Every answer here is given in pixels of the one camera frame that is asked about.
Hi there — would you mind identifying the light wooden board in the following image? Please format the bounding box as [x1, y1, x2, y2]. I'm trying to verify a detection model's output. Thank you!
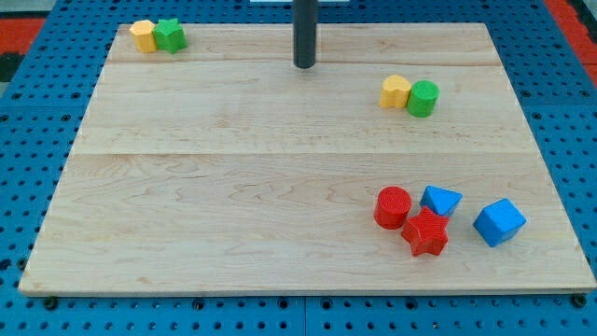
[19, 23, 596, 297]

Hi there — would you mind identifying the red cylinder block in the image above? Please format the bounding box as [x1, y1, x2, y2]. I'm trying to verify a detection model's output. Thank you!
[373, 186, 412, 230]

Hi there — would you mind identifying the yellow heart block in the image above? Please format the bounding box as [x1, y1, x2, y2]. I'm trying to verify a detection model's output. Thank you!
[379, 75, 411, 108]

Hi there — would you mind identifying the red star block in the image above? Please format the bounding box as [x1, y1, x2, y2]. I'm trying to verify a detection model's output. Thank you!
[401, 206, 450, 257]

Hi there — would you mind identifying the green cylinder block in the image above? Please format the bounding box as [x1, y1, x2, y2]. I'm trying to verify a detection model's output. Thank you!
[407, 80, 440, 118]

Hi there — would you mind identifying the blue triangle block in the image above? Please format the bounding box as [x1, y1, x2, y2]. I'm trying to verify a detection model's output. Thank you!
[419, 186, 463, 217]

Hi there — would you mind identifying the green star block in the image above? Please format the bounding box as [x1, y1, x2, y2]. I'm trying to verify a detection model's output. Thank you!
[152, 18, 187, 54]

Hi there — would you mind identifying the blue cube block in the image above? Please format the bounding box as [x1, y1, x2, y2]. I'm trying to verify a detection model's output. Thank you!
[473, 198, 526, 247]

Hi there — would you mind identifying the yellow hexagon block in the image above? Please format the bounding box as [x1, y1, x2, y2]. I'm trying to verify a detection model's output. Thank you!
[129, 20, 158, 53]

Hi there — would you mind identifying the blue perforated base panel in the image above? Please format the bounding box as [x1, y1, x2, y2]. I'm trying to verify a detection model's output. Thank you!
[1, 0, 596, 335]

